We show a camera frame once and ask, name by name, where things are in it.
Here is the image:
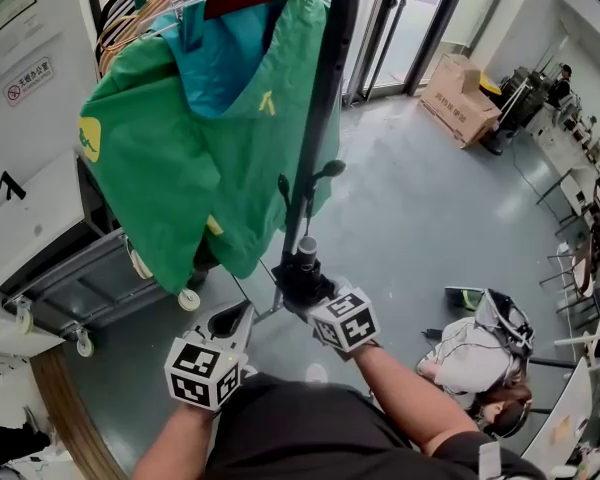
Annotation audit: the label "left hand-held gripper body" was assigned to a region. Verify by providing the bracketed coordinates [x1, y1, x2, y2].
[163, 300, 256, 412]

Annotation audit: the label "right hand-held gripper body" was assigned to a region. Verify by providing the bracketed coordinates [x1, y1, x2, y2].
[281, 274, 384, 354]

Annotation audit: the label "black metal coat rack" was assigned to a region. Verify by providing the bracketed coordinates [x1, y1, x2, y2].
[94, 0, 364, 324]

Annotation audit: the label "person's left forearm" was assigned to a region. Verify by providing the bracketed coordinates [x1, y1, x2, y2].
[129, 401, 217, 480]

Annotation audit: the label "person's right forearm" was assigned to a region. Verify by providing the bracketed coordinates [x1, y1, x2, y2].
[352, 343, 481, 457]

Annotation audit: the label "person's black shirt torso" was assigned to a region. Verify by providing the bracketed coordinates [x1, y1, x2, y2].
[204, 371, 549, 480]

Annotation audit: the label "grey wheeled cart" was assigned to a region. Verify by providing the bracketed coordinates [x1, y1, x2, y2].
[0, 227, 202, 358]

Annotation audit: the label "curved wooden counter edge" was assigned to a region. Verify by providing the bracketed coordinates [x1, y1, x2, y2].
[28, 345, 129, 480]

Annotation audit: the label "grey backpack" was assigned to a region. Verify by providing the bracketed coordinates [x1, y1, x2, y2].
[474, 287, 536, 359]

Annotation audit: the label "green hooded jacket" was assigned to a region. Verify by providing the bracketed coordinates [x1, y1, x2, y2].
[77, 0, 344, 295]

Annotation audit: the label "white cabinet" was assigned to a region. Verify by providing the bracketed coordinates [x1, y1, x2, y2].
[0, 148, 89, 295]

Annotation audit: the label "white table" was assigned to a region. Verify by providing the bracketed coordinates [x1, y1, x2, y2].
[522, 355, 600, 472]

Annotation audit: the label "black metal chair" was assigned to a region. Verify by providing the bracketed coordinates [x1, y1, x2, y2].
[538, 232, 600, 329]

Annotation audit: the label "large cardboard box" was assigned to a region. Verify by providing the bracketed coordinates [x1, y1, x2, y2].
[418, 52, 504, 150]

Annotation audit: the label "long white work desk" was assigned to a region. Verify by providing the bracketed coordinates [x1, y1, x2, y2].
[524, 102, 600, 189]

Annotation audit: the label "glass entrance door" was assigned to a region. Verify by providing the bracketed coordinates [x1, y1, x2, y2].
[342, 0, 474, 103]

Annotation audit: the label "metal clip hanger teal clips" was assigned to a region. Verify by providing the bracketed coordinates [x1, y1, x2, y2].
[121, 0, 209, 53]

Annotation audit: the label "no-smoking wall sign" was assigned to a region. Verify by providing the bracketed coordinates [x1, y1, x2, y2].
[2, 56, 55, 108]

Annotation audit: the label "bundle of yellow wire hangers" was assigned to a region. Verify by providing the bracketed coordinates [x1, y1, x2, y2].
[95, 0, 206, 72]

